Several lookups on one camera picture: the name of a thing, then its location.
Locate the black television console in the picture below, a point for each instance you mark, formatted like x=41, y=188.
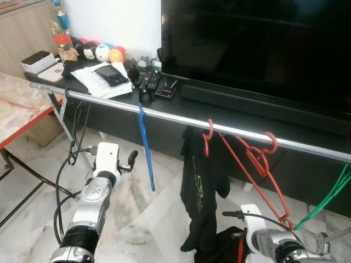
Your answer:
x=307, y=175

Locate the black round plush toy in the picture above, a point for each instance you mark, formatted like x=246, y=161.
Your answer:
x=80, y=48
x=93, y=50

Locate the white teal plush toy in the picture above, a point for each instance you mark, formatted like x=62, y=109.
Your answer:
x=104, y=53

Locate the black soundbar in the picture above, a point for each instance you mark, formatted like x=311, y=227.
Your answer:
x=263, y=107

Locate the green plastic hanger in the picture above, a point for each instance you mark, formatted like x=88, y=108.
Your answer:
x=300, y=223

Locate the black flat screen television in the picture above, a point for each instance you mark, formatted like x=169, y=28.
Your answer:
x=258, y=49

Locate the small black pouch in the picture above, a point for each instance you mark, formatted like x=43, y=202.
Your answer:
x=71, y=67

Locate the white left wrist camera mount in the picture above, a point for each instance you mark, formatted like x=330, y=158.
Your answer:
x=107, y=156

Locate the black ribbed collar garment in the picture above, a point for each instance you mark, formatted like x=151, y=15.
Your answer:
x=219, y=249

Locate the dark thin hanger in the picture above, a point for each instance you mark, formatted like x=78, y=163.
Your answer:
x=70, y=126

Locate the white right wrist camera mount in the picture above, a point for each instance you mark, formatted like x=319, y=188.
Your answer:
x=252, y=216

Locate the black printed T-shirt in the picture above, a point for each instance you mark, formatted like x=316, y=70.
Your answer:
x=203, y=186

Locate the yellow round plush toy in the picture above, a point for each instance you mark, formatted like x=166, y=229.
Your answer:
x=118, y=55

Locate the red lidded glass jar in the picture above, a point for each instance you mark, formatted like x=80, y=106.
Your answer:
x=66, y=49

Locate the white box black lid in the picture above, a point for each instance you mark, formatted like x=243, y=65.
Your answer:
x=38, y=63

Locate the marble top folding table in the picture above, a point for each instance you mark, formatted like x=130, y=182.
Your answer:
x=22, y=104

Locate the silver metal clothes rack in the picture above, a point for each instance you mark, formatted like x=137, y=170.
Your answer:
x=175, y=119

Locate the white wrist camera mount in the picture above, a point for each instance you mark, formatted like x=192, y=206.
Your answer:
x=107, y=156
x=252, y=216

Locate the light wooden cabinet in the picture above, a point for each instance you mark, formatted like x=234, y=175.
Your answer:
x=22, y=38

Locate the blue plastic hanger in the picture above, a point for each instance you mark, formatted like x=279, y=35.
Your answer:
x=148, y=159

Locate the black remote control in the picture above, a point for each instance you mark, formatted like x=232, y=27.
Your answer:
x=143, y=79

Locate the blue gold trophy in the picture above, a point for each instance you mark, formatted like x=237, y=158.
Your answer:
x=61, y=19

